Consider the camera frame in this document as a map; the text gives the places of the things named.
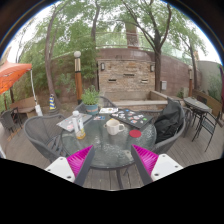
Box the slender leaning tree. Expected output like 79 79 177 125
44 6 68 109

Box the orange patio umbrella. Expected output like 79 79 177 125
0 59 33 96

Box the clear plastic bottle white cap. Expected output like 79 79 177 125
71 110 87 140

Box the black metal chair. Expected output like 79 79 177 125
192 111 223 153
0 108 23 134
196 94 208 105

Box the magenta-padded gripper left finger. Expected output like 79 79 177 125
44 144 96 187

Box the white ceramic mug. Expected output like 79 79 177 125
104 118 126 136

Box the wooden bench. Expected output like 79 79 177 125
9 96 38 118

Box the round dark patio table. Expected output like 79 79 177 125
183 96 213 134

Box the silver laptop with stickers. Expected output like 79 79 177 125
56 112 93 132

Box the green plant in blue pot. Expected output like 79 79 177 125
81 85 101 116

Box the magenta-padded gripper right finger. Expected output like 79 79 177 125
130 143 184 186

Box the thin dark tree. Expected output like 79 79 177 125
179 29 201 90

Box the flat round red coaster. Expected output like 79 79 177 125
128 129 143 139

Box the yellow blue striped cone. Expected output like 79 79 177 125
48 93 58 111

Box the white sticker sheet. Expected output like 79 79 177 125
98 106 119 115

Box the black jacket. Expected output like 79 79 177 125
153 97 185 144

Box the large branching tree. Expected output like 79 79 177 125
119 0 174 94

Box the black laptop with stickers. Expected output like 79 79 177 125
110 108 154 130

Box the white pole stand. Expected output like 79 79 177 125
29 69 44 117

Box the closed maroon umbrella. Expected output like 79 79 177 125
218 64 224 104

